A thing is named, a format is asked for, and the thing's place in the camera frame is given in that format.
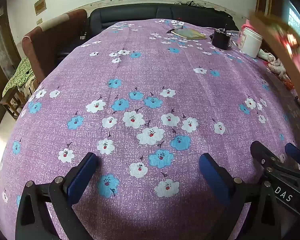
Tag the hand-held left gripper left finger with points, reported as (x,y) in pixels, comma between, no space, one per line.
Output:
(82,177)

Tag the brown wooden door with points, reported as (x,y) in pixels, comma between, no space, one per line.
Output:
(2,60)

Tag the white plastic jar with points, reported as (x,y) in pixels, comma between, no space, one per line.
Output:
(250,42)

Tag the brown cardboard box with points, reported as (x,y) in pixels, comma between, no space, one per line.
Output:
(282,45)

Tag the brown wall plaque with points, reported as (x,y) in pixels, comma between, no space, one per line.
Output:
(40,5)

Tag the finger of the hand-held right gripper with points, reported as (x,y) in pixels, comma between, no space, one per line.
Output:
(261,152)
(296,153)

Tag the window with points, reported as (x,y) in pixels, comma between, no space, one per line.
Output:
(297,20)

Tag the worn notebook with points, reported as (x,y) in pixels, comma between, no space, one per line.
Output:
(190,33)

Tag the wooden stool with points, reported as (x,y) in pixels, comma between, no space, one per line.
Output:
(11,102)

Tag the green patterned cushion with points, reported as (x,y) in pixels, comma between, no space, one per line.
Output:
(18,76)

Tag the black pen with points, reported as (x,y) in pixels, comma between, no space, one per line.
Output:
(171,31)

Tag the purple floral tablecloth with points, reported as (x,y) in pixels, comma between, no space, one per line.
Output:
(140,67)

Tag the crumpled white cloth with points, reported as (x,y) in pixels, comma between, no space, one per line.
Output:
(275,65)

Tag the pink bottle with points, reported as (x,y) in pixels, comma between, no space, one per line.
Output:
(245,27)

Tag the black leather sofa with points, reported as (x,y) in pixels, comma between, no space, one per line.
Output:
(140,12)

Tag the wall switch plate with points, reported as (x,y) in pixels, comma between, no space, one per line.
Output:
(40,21)

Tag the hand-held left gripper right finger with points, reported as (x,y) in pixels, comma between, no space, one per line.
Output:
(212,175)

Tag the black cup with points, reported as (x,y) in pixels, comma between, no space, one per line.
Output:
(221,41)

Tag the brown armchair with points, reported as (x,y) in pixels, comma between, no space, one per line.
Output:
(47,42)

